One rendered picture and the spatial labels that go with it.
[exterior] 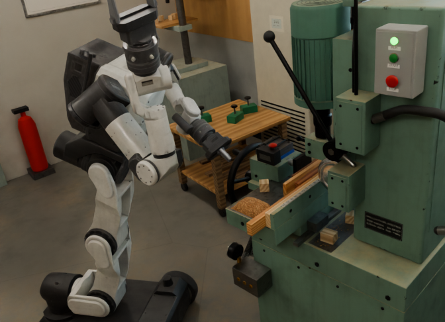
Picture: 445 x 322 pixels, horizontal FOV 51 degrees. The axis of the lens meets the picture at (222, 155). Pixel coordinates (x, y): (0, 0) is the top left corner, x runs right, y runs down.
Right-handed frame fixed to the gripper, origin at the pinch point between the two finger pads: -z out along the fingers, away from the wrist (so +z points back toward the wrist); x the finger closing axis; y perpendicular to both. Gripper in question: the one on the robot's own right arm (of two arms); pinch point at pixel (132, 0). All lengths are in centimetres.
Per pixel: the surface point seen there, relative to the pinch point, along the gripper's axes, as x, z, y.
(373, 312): 21, 83, 70
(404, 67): 37, 13, 53
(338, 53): 44, 22, 30
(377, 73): 36, 16, 48
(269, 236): 11, 68, 36
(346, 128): 31, 32, 44
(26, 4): 64, 109, -269
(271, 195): 25, 71, 24
